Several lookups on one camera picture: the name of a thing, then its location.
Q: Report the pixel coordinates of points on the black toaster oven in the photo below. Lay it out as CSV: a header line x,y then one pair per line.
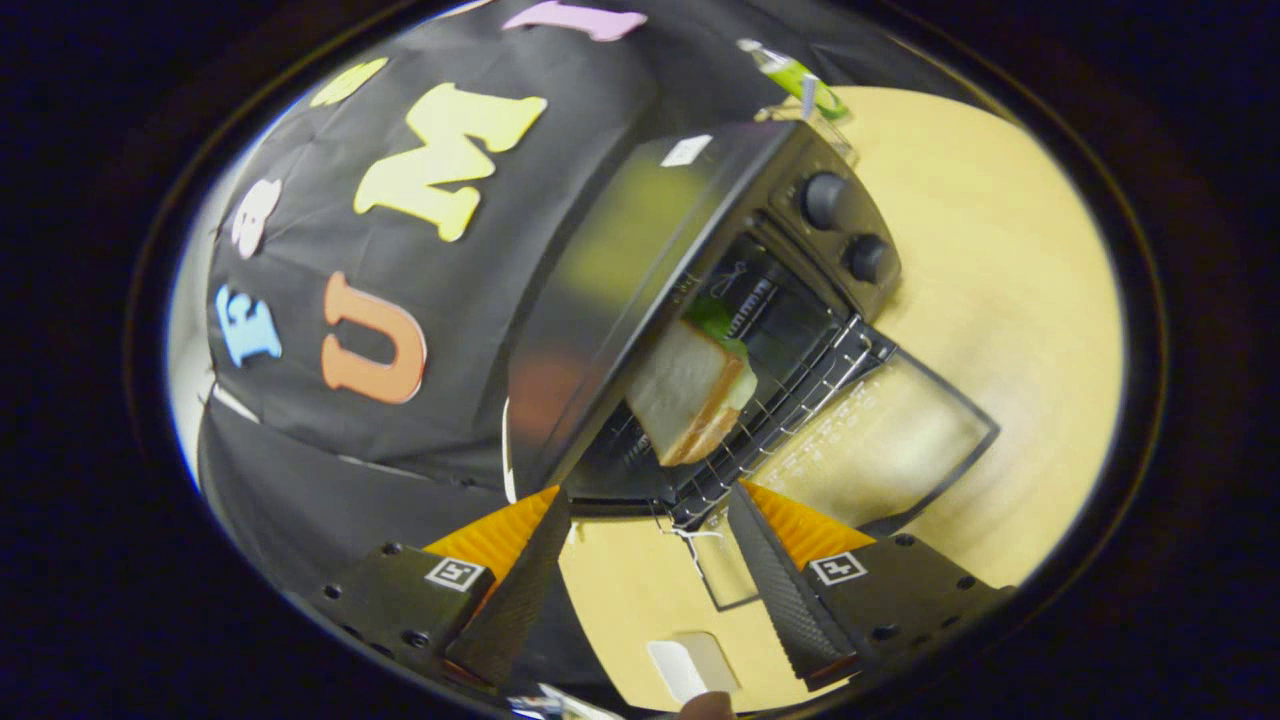
x,y
600,250

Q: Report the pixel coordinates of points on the clear glass cup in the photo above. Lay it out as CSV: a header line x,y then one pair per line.
x,y
830,135

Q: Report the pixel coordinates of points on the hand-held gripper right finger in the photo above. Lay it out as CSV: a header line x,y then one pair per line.
x,y
780,590

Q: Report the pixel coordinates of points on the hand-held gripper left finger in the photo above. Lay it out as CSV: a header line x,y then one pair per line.
x,y
515,590

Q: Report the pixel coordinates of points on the green label plastic bottle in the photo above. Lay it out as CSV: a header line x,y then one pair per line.
x,y
790,72

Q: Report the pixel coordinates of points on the sandwich with lettuce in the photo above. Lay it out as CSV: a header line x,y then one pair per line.
x,y
680,390

